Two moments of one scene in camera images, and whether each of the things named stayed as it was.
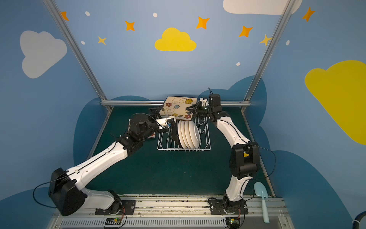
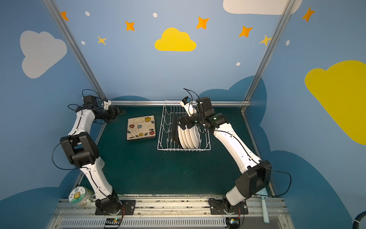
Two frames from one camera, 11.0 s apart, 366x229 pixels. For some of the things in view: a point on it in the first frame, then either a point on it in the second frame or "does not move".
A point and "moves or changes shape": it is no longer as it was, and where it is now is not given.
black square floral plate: [176, 107] moves or changes shape
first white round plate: [180, 136] does not move
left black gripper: [173, 127] to [113, 111]
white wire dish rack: [166, 142] does not move
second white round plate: [183, 135] does not move
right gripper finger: [192, 108] to [181, 122]
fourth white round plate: [194, 133] does not move
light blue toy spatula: [260, 190] does not move
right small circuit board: [233, 222] does not move
